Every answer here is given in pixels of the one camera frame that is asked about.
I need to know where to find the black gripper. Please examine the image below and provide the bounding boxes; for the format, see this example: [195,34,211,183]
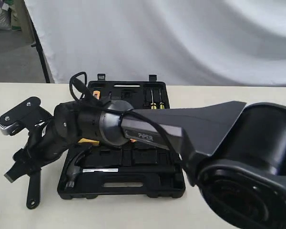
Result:
[4,120,69,183]

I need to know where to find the black handled adjustable wrench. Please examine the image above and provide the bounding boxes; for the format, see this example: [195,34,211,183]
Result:
[26,168,41,210]

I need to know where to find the black grip claw hammer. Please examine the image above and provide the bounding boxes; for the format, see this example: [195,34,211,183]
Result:
[65,151,176,188]

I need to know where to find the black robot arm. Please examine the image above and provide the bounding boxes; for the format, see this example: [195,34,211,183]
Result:
[0,99,286,229]

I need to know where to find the black plastic tool case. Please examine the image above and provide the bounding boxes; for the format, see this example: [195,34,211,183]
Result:
[57,73,185,199]

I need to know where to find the yellow tape measure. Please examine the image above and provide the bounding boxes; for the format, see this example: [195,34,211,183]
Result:
[78,139,100,146]

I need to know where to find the black backdrop stand pole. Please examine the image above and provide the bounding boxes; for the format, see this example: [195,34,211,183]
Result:
[19,0,51,83]

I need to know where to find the yellow utility knife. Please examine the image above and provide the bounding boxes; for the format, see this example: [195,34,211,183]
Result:
[93,90,101,100]

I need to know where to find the large yellow black screwdriver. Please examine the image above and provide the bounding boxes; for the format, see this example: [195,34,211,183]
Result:
[151,89,157,109]

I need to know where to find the small yellow black screwdriver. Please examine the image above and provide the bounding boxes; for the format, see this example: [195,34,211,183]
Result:
[159,89,165,109]

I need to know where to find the white backdrop cloth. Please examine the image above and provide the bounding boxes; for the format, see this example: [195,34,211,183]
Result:
[25,0,286,86]

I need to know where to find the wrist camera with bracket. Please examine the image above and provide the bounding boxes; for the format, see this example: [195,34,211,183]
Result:
[0,96,52,136]

